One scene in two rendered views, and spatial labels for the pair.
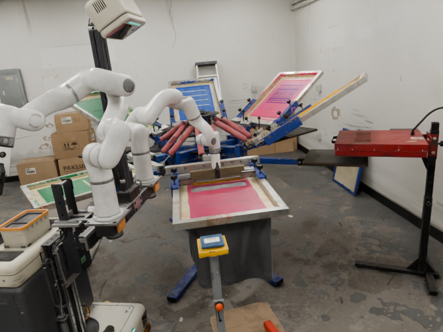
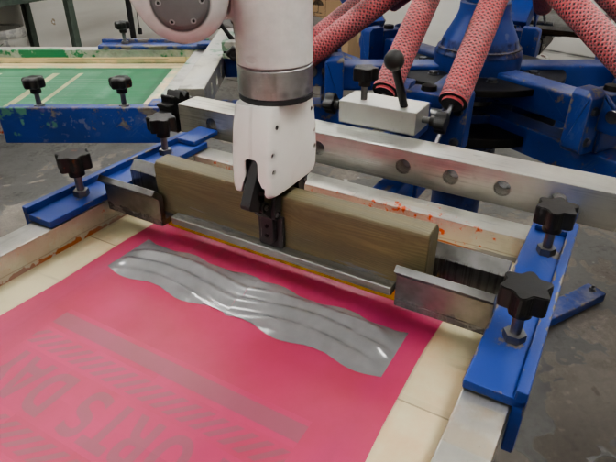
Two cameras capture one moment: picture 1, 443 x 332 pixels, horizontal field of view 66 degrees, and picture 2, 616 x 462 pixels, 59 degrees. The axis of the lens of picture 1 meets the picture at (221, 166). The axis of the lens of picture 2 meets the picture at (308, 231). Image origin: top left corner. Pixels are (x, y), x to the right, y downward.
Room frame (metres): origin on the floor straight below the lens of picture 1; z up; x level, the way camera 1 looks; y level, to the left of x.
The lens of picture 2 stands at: (1.71, -0.31, 1.33)
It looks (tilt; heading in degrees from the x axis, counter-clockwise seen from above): 31 degrees down; 36
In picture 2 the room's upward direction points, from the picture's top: straight up
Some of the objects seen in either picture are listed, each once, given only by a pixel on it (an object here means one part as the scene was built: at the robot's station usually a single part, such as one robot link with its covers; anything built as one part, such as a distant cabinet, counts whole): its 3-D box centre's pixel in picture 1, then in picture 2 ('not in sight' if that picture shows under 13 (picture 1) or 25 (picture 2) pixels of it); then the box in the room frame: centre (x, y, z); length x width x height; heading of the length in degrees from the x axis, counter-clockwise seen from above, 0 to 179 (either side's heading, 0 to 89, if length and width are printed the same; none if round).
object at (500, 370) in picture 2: (257, 174); (525, 311); (2.19, -0.24, 0.97); 0.30 x 0.05 x 0.07; 6
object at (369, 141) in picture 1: (380, 142); not in sight; (2.40, -1.17, 1.06); 0.61 x 0.46 x 0.12; 66
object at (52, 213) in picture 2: (175, 184); (130, 189); (2.13, 0.32, 0.97); 0.30 x 0.05 x 0.07; 6
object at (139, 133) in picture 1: (137, 138); not in sight; (1.78, 0.43, 1.37); 0.13 x 0.10 x 0.16; 43
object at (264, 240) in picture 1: (232, 251); not in sight; (1.64, -0.02, 0.74); 0.45 x 0.03 x 0.43; 96
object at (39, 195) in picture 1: (105, 166); (81, 46); (2.44, 0.86, 1.05); 1.08 x 0.61 x 0.23; 126
